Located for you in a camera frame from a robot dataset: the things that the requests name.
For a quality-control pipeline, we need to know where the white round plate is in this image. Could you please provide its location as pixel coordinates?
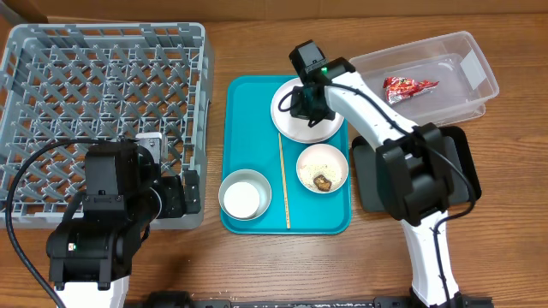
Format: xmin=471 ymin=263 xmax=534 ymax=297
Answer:
xmin=271 ymin=78 xmax=345 ymax=144

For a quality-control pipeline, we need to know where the white paper cup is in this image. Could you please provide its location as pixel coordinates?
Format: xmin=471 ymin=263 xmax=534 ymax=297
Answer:
xmin=223 ymin=181 xmax=260 ymax=219

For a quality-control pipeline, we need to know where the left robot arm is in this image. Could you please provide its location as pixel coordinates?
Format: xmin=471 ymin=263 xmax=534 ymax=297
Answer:
xmin=46 ymin=140 xmax=201 ymax=307

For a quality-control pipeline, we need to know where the grey dishwasher rack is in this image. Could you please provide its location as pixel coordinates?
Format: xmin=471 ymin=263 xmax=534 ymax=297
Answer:
xmin=1 ymin=22 xmax=214 ymax=229

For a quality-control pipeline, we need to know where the black rail at bottom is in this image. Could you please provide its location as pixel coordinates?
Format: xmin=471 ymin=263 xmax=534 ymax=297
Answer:
xmin=145 ymin=290 xmax=494 ymax=308

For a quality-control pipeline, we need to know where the grey bowl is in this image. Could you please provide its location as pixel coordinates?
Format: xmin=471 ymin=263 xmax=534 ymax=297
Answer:
xmin=218 ymin=169 xmax=272 ymax=221

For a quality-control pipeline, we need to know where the pink bowl with rice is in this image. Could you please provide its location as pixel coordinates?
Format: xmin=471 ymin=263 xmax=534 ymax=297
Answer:
xmin=296 ymin=144 xmax=349 ymax=194

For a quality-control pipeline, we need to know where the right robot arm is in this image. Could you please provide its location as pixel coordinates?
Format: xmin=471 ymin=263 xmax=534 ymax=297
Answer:
xmin=289 ymin=54 xmax=460 ymax=307

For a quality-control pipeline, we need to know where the black plastic tray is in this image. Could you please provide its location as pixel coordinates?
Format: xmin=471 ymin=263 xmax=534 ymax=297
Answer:
xmin=351 ymin=126 xmax=482 ymax=212

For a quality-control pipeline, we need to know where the red snack wrapper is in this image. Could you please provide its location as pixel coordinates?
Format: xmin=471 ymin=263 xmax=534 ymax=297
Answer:
xmin=383 ymin=77 xmax=439 ymax=105

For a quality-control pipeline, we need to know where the wooden chopstick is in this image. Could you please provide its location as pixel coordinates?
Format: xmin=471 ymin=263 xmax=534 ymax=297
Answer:
xmin=277 ymin=133 xmax=291 ymax=229

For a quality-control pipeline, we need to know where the teal plastic tray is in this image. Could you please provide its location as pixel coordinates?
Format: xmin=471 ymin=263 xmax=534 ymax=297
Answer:
xmin=220 ymin=75 xmax=352 ymax=234

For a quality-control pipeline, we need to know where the clear plastic bin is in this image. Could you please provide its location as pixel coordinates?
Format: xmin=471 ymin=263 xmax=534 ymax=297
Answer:
xmin=350 ymin=32 xmax=499 ymax=126

